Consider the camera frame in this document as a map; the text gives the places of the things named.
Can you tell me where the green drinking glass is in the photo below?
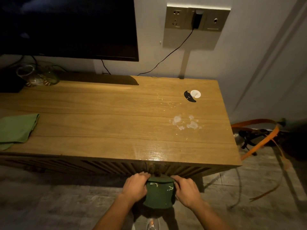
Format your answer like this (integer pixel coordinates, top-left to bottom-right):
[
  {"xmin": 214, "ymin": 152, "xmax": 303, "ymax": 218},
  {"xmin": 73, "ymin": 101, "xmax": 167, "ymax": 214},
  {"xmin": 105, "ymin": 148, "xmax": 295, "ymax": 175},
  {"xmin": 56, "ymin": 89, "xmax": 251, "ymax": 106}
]
[{"xmin": 36, "ymin": 61, "xmax": 60, "ymax": 86}]

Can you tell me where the clear drinking glass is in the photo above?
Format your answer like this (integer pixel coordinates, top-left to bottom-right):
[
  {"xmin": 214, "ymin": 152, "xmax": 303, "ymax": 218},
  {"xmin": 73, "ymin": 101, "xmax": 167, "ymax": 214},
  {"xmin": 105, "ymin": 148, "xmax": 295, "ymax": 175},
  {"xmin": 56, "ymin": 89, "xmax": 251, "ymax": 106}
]
[{"xmin": 16, "ymin": 65, "xmax": 36, "ymax": 87}]

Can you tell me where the person's right forearm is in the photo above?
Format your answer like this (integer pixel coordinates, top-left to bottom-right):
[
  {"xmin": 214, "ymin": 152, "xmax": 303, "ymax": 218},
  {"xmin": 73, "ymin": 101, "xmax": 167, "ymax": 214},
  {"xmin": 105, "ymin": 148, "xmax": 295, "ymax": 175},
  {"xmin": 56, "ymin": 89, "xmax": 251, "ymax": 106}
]
[{"xmin": 189, "ymin": 201, "xmax": 232, "ymax": 230}]

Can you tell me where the black television cable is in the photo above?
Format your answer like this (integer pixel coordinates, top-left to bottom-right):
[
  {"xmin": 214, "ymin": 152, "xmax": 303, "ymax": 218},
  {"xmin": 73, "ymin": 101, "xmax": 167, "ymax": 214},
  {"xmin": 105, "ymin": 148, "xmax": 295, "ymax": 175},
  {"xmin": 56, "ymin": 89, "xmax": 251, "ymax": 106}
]
[{"xmin": 100, "ymin": 59, "xmax": 111, "ymax": 75}]

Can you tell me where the black curved patch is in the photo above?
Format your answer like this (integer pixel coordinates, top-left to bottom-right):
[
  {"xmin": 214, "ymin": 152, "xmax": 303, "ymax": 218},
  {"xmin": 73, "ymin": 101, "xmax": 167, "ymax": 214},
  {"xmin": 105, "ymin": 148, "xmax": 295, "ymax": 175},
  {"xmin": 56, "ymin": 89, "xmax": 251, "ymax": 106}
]
[{"xmin": 184, "ymin": 90, "xmax": 197, "ymax": 103}]

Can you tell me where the black television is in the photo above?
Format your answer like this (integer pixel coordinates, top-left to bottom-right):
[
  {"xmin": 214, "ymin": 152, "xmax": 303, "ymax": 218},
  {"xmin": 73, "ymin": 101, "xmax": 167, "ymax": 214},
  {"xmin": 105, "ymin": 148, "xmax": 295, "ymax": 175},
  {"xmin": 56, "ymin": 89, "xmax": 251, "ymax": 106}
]
[{"xmin": 0, "ymin": 0, "xmax": 139, "ymax": 62}]

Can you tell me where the person's left white shoe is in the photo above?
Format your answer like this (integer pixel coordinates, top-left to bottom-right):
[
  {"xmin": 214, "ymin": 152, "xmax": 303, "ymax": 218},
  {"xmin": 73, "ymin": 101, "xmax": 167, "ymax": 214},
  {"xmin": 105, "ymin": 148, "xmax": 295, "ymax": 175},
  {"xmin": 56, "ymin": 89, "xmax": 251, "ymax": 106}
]
[{"xmin": 146, "ymin": 218, "xmax": 160, "ymax": 230}]

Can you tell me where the black flat box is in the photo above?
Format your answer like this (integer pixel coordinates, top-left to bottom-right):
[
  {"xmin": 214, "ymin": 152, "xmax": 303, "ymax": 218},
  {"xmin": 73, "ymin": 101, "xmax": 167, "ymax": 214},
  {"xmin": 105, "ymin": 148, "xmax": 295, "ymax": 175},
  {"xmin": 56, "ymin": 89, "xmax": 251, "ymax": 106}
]
[{"xmin": 0, "ymin": 69, "xmax": 26, "ymax": 93}]

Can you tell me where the dark green cloth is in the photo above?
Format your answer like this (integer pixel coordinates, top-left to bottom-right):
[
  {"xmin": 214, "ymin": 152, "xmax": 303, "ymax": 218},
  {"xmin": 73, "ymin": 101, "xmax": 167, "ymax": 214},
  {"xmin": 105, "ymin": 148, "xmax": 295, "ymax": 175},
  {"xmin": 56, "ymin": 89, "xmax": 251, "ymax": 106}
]
[{"xmin": 143, "ymin": 174, "xmax": 177, "ymax": 210}]

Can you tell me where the light green cloth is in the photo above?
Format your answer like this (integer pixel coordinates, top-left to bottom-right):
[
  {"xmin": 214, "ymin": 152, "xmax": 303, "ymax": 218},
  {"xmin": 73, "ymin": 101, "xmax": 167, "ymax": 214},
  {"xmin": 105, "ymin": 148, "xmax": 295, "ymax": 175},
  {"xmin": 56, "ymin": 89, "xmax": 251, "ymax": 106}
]
[{"xmin": 0, "ymin": 113, "xmax": 40, "ymax": 151}]

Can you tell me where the thin black adapter cable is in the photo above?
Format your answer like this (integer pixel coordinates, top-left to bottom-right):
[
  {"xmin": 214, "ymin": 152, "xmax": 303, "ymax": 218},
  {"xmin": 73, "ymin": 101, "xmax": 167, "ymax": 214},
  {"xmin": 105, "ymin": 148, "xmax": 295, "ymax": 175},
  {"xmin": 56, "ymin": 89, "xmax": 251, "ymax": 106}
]
[{"xmin": 137, "ymin": 27, "xmax": 195, "ymax": 76}]

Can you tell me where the person's right hand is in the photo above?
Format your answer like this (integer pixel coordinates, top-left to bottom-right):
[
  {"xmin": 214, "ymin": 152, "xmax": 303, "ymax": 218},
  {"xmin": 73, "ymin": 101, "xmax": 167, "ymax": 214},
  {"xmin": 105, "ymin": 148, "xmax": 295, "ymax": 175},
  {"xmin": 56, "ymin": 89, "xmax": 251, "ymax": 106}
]
[{"xmin": 170, "ymin": 174, "xmax": 204, "ymax": 210}]

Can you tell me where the metal wall socket panel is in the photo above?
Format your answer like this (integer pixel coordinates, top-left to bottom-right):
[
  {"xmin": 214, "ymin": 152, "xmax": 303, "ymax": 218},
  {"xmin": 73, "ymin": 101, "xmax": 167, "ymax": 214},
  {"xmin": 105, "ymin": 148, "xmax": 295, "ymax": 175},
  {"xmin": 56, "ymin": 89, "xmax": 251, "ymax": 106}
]
[{"xmin": 165, "ymin": 6, "xmax": 231, "ymax": 32}]

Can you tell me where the wooden table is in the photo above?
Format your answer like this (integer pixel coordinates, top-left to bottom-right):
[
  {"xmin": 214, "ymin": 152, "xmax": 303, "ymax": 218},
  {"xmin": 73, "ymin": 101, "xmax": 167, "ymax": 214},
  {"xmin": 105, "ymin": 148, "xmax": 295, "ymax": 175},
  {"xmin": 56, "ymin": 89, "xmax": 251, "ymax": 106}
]
[{"xmin": 0, "ymin": 75, "xmax": 243, "ymax": 179}]

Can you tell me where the person's left hand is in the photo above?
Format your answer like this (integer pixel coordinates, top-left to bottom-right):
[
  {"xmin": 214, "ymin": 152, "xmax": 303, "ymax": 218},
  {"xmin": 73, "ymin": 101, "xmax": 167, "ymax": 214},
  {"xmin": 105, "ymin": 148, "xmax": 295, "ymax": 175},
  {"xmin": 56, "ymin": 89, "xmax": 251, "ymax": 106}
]
[{"xmin": 120, "ymin": 172, "xmax": 152, "ymax": 205}]

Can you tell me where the grey wall cable duct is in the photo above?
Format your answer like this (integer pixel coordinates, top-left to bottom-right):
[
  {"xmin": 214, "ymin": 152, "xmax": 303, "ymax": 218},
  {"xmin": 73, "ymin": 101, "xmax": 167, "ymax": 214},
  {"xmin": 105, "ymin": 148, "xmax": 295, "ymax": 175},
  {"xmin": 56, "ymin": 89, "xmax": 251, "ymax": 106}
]
[{"xmin": 178, "ymin": 50, "xmax": 191, "ymax": 80}]

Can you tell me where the person's left forearm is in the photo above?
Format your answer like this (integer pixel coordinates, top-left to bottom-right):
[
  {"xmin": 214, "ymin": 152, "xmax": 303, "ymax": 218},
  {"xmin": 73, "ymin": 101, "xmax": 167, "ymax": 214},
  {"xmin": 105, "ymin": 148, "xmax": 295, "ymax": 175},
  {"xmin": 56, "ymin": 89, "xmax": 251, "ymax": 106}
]
[{"xmin": 92, "ymin": 194, "xmax": 135, "ymax": 230}]

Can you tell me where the black power adapter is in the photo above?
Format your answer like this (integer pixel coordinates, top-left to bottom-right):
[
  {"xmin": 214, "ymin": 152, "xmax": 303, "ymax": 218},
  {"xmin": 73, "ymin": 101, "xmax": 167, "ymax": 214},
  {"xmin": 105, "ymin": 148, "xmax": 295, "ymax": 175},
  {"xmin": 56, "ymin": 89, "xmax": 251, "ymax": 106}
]
[{"xmin": 192, "ymin": 9, "xmax": 205, "ymax": 29}]

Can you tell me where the orange strap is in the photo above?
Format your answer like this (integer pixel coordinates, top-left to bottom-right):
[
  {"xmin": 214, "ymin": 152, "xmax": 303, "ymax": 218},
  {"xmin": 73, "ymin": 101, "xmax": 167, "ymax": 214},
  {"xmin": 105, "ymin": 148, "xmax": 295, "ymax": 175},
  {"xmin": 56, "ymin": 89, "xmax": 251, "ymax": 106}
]
[{"xmin": 231, "ymin": 118, "xmax": 292, "ymax": 203}]

